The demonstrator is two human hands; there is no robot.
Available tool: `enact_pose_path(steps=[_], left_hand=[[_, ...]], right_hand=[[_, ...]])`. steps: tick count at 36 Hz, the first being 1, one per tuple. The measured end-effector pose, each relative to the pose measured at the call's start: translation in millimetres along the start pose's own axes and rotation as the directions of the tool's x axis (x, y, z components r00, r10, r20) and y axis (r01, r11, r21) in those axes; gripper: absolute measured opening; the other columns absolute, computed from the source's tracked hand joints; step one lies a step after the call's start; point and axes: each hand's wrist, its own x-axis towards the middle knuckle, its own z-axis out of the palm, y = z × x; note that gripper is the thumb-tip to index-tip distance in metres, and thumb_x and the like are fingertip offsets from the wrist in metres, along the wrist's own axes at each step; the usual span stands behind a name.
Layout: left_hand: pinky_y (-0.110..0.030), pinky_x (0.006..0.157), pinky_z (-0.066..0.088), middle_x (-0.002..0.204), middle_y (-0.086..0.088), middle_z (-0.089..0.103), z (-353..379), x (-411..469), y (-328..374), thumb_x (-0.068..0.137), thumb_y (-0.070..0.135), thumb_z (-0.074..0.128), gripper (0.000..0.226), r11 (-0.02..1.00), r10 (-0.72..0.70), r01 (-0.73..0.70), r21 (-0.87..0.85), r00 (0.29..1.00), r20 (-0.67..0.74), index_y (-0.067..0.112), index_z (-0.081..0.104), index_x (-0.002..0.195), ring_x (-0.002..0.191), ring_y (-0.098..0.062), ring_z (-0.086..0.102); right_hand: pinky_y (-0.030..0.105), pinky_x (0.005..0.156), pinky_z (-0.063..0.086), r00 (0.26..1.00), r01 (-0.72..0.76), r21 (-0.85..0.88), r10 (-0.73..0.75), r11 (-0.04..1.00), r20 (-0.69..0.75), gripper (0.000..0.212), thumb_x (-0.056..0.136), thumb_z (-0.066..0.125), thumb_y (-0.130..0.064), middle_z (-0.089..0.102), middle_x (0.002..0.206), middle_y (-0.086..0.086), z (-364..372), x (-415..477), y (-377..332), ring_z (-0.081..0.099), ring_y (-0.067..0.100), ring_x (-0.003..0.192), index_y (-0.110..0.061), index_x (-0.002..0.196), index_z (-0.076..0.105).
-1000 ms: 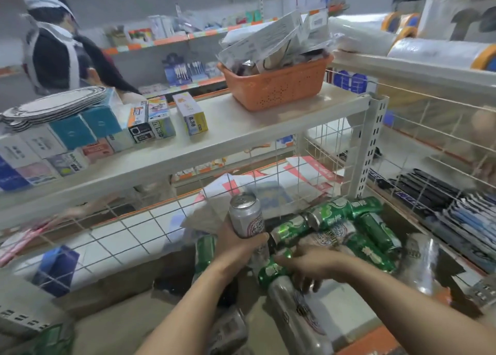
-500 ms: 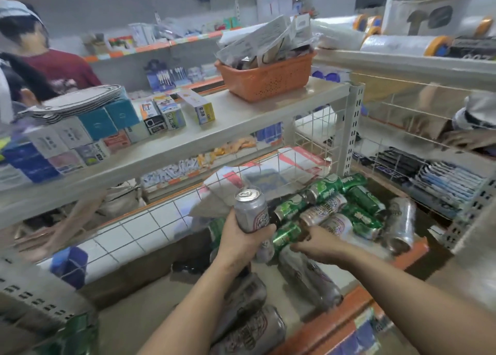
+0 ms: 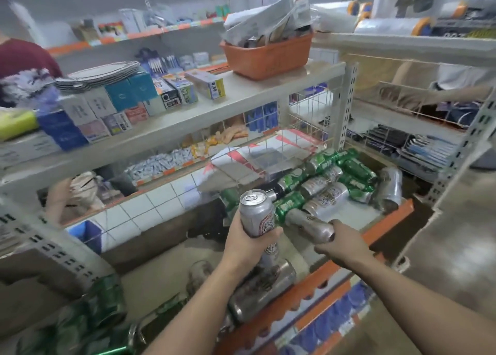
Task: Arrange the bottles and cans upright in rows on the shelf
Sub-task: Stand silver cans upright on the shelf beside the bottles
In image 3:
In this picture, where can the person's left hand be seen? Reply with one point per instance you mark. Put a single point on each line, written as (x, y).
(244, 250)

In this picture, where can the person's right hand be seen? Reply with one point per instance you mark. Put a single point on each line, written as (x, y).
(348, 248)

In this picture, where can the person's left thumb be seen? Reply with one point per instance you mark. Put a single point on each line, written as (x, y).
(271, 235)

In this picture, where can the person's right thumb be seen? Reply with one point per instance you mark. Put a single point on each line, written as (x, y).
(323, 249)

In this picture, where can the silver drink can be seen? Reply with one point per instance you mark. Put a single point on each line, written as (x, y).
(259, 292)
(255, 213)
(306, 225)

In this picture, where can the person's right forearm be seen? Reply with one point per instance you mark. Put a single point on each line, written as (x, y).
(426, 312)

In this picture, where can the person's left forearm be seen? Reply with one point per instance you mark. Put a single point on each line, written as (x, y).
(193, 312)

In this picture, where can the pile of green silver cans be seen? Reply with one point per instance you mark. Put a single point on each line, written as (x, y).
(329, 180)

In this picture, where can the row of blue labelled packets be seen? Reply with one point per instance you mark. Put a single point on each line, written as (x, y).
(333, 322)

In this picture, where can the red and white packet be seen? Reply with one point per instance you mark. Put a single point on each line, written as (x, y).
(267, 151)

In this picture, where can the stack of black packets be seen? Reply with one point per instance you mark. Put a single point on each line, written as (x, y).
(387, 138)

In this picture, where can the pile of white packets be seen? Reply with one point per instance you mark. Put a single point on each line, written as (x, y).
(162, 163)

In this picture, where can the green drink can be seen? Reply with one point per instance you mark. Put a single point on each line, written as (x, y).
(105, 298)
(71, 327)
(159, 322)

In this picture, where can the grey metal shelf unit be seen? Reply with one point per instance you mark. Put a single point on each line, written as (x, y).
(248, 93)

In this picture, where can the stack of grey blue packets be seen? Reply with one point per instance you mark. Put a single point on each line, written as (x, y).
(430, 150)

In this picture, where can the long white yellow box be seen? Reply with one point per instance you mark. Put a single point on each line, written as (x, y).
(205, 83)

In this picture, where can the small green white box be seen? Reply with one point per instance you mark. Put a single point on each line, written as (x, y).
(182, 87)

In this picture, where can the small black white box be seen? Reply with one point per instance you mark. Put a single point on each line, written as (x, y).
(166, 93)

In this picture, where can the orange plastic basket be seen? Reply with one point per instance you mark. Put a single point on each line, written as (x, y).
(267, 56)

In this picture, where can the blue plastic bin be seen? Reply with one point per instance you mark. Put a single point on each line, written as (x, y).
(86, 235)

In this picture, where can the teal box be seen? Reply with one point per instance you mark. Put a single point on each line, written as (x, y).
(121, 94)
(143, 85)

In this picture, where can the row of toothbrush packs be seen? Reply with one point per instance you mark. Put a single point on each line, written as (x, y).
(162, 63)

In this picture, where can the bundle of papers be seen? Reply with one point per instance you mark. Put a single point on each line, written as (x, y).
(263, 19)

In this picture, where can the white metal shelf unit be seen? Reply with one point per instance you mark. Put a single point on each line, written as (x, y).
(407, 46)

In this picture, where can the masking film roll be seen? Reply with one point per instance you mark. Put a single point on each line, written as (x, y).
(455, 9)
(391, 26)
(341, 15)

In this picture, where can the dark blue box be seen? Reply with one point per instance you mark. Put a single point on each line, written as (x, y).
(62, 129)

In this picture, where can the stack of patterned plates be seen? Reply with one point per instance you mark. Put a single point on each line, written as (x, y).
(97, 73)

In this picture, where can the yellow green packet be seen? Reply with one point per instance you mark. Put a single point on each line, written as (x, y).
(15, 123)

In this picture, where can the white wall shelf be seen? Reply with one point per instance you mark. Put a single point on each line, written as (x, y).
(135, 37)

